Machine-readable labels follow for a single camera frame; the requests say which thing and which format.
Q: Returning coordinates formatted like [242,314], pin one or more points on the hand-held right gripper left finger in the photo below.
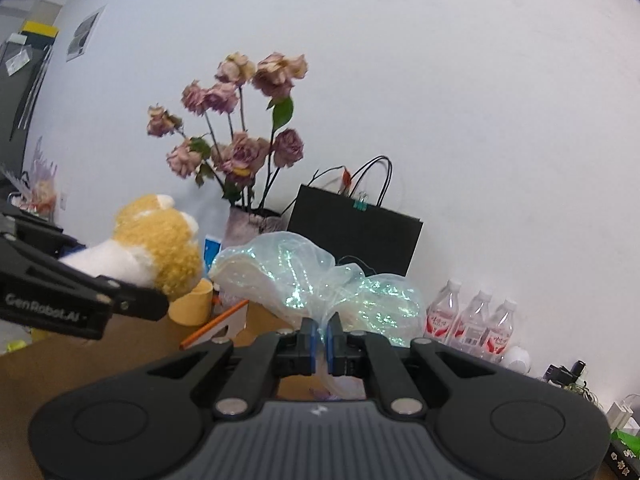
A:
[311,352]

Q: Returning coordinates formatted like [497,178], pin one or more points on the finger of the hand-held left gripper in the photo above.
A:
[140,305]
[30,234]

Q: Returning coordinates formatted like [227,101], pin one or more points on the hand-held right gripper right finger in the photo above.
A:
[330,347]

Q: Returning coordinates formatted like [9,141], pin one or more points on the orange cardboard box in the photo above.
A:
[150,345]

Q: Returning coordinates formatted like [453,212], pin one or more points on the white and tan alpaca plush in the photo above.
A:
[155,245]

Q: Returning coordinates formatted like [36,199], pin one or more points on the iridescent plastic bag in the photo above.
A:
[305,275]

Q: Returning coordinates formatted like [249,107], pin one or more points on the clear container with black devices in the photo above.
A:
[565,375]

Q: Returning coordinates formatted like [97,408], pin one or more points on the cluttered storage rack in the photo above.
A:
[35,187]

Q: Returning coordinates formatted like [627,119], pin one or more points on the yellow mug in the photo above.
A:
[192,305]

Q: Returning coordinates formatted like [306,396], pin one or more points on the blue and white tube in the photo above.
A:
[212,255]

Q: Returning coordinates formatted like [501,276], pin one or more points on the black paper bag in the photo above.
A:
[360,240]

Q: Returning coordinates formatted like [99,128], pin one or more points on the clear water bottle red label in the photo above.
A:
[442,312]
[500,332]
[472,322]

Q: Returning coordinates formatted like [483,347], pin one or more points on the mottled pink ceramic vase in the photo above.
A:
[245,227]

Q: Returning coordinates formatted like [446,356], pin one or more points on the teal binder clip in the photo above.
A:
[360,204]

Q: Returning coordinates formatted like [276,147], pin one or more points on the grey metal cabinet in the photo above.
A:
[22,75]

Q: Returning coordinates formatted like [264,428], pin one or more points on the dried pink rose bouquet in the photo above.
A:
[240,155]

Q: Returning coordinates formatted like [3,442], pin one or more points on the white robot figurine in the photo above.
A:
[516,359]

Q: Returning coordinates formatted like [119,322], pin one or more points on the white charger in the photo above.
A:
[625,412]

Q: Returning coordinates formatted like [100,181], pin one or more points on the green packet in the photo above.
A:
[627,439]

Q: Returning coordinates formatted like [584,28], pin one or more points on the black patterned box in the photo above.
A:
[622,462]

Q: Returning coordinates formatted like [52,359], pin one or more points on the white wall outlet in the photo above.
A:
[63,202]

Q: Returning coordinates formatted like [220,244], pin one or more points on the grey wall frame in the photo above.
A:
[84,35]

